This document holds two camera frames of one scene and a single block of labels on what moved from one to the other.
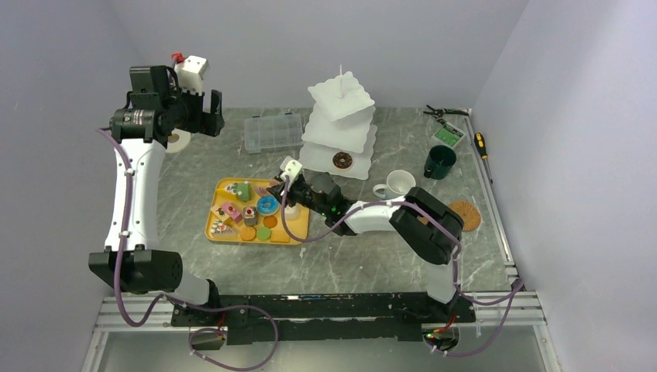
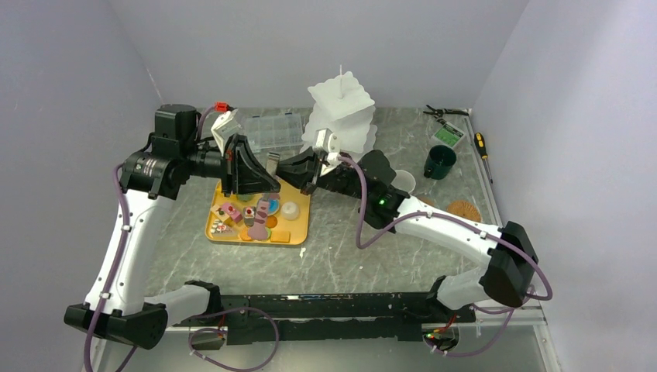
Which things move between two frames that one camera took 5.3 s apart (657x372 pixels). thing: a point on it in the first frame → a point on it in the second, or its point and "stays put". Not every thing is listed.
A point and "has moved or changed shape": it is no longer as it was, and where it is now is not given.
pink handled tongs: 263,191 has moved or changed shape
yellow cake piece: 219,212 stays put
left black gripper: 209,123 → 240,171
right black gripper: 295,183 → 305,167
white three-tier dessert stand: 337,133 stays put
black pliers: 439,112 stays put
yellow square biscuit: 279,235 stays put
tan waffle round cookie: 248,233 stays put
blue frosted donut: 267,204 stays put
